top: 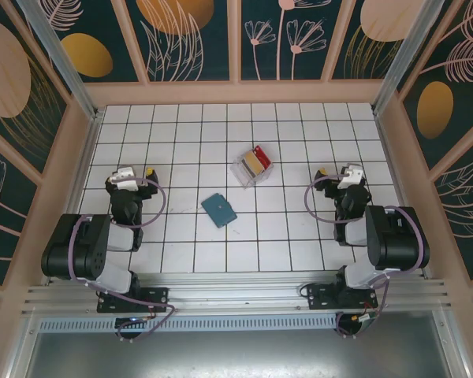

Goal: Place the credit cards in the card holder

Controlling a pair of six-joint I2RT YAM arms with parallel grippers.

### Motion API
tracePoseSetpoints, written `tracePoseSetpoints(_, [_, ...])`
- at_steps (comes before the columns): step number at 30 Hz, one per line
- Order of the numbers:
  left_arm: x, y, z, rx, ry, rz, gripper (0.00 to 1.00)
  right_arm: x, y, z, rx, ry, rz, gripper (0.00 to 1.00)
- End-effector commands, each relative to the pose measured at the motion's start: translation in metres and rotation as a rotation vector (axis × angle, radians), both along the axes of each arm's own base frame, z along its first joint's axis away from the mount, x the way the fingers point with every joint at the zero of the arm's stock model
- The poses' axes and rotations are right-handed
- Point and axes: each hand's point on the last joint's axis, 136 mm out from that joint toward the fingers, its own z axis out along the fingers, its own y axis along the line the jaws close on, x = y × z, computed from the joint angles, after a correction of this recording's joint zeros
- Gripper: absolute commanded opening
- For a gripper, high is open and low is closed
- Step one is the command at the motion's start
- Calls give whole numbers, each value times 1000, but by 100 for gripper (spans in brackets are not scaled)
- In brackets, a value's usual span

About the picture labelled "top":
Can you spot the teal leather card holder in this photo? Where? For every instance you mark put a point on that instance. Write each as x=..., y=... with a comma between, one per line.
x=219, y=209

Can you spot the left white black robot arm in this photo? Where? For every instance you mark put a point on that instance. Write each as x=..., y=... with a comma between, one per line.
x=83, y=244

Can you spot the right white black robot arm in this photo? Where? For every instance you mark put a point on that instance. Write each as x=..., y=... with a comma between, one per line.
x=398, y=240

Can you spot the gold credit card stack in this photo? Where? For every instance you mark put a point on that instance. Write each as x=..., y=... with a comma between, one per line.
x=253, y=163

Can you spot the clear acrylic card box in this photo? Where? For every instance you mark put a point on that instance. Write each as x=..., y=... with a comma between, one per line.
x=246, y=179

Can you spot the grey metal sheet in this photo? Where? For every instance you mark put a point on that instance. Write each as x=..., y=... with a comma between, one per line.
x=236, y=354

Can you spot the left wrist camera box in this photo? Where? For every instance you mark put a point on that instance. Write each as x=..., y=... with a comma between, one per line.
x=125, y=178

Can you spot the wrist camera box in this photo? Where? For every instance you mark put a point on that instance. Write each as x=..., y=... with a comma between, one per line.
x=350, y=177
x=125, y=178

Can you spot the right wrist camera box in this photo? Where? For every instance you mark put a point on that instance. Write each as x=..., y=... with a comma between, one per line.
x=350, y=177

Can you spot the aluminium table edge rail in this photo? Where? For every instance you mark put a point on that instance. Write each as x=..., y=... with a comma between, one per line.
x=398, y=177
x=88, y=149

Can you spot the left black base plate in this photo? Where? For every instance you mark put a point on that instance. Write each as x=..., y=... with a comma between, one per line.
x=157, y=297

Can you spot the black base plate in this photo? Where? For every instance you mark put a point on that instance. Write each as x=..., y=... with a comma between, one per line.
x=157, y=297
x=319, y=299

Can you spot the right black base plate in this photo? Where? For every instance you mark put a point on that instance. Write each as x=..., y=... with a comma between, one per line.
x=319, y=299

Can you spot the aluminium frame post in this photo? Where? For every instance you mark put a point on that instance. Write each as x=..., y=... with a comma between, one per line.
x=64, y=67
x=407, y=59

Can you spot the aluminium mounting rail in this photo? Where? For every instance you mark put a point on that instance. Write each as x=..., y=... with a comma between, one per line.
x=236, y=289

